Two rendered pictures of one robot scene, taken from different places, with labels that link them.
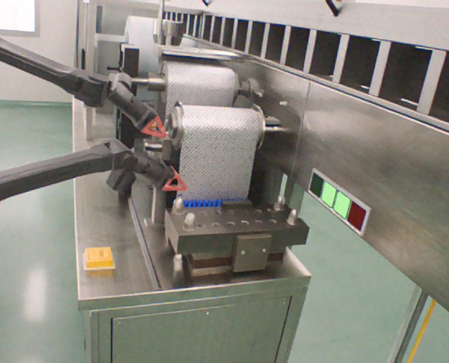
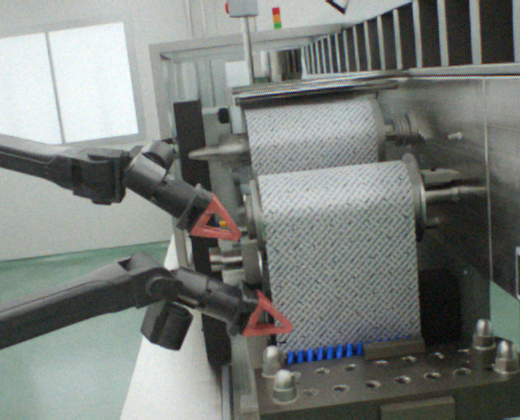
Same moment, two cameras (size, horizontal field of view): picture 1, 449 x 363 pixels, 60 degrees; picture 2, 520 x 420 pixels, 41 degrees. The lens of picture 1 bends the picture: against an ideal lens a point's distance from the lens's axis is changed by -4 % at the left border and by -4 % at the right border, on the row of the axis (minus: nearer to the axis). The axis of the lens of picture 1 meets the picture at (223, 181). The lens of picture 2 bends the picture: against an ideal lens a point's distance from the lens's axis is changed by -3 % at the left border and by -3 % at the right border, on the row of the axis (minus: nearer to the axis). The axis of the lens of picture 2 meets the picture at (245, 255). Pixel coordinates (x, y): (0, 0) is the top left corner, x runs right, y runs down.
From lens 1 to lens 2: 0.28 m
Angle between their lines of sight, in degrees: 22
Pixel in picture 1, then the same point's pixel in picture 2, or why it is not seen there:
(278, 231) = (471, 388)
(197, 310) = not seen: outside the picture
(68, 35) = not seen: hidden behind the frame
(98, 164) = (107, 298)
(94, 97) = (101, 187)
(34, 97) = (151, 237)
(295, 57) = (468, 45)
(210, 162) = (329, 272)
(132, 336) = not seen: outside the picture
